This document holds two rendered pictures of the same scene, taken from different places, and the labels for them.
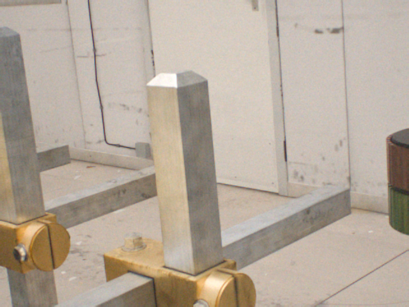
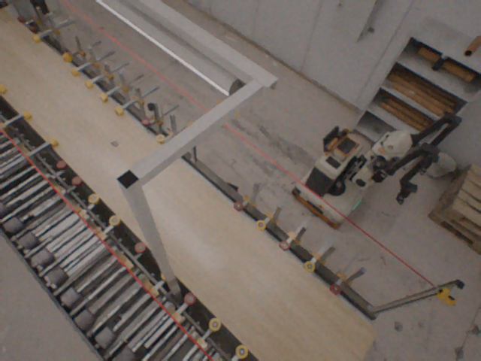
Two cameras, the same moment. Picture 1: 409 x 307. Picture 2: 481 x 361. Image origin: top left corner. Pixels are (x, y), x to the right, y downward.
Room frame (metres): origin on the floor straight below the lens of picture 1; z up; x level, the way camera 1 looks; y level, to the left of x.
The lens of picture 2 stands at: (-1.66, -0.65, 3.27)
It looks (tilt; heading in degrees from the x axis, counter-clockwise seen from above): 59 degrees down; 349
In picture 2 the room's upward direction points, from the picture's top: 10 degrees clockwise
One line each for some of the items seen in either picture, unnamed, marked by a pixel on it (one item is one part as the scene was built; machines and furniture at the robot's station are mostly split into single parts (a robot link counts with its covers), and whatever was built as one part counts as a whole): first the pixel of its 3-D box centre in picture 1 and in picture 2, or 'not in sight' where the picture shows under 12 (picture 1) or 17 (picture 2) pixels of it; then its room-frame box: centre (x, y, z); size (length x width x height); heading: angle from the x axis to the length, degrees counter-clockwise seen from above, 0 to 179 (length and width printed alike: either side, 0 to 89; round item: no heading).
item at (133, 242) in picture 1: (133, 241); not in sight; (0.68, 0.07, 0.98); 0.02 x 0.02 x 0.01
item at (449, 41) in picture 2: not in sight; (414, 101); (0.91, -3.11, 0.78); 0.90 x 0.45 x 1.55; 45
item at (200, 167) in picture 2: not in sight; (164, 136); (0.41, -0.21, 0.67); 5.11 x 0.08 x 0.10; 45
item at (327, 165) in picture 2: not in sight; (336, 165); (0.12, -2.03, 0.59); 0.55 x 0.34 x 0.83; 134
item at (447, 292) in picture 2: not in sight; (403, 304); (-1.38, -1.95, 1.20); 0.15 x 0.12 x 1.00; 45
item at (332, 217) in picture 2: not in sight; (330, 190); (0.05, -2.09, 0.16); 0.67 x 0.64 x 0.25; 44
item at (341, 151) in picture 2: not in sight; (344, 148); (0.13, -2.01, 0.87); 0.23 x 0.15 x 0.11; 134
